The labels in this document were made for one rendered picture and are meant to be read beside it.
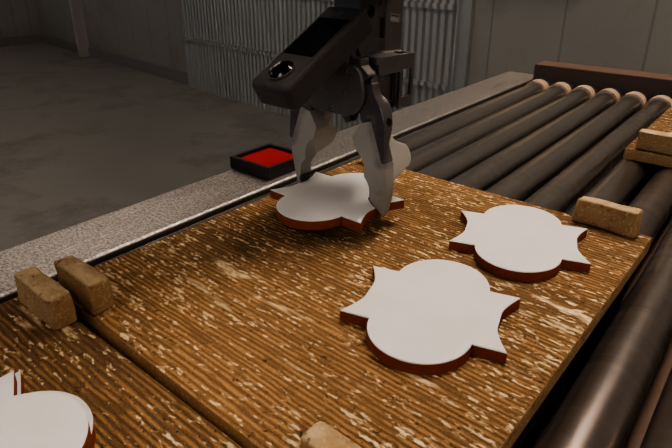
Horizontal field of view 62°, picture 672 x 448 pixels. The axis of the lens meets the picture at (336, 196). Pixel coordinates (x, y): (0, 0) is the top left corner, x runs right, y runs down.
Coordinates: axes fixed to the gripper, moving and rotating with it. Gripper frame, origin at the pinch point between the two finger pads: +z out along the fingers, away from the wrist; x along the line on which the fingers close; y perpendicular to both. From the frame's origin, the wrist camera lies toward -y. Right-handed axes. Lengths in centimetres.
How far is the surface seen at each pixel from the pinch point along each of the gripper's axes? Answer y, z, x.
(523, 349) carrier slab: -7.4, 2.6, -23.1
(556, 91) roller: 80, 2, 7
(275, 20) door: 267, 15, 288
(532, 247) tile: 5.0, 1.2, -18.4
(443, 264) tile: -2.6, 1.4, -14.0
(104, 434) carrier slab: -29.5, 3.3, -8.4
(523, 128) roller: 50, 3, 2
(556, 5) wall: 251, -7, 72
